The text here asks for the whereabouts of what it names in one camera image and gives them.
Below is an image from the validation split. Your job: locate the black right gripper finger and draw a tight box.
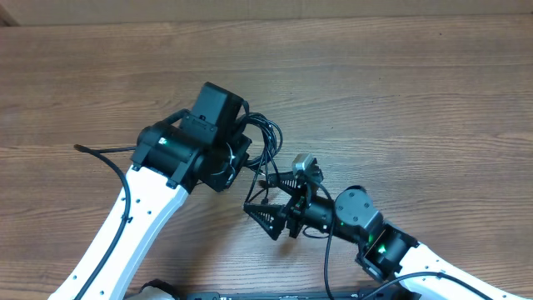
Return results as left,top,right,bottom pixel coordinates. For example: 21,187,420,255
264,172,306,196
243,203,288,241

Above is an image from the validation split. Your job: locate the black USB cable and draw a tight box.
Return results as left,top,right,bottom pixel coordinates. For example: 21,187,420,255
235,112,284,172

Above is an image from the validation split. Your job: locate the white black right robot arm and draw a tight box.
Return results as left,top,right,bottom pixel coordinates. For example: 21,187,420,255
243,172,514,299

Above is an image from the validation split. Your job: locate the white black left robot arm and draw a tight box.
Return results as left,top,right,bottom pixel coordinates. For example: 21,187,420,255
50,82,252,299

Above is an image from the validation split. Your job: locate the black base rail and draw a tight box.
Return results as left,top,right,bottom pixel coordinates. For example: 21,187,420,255
182,286,421,300

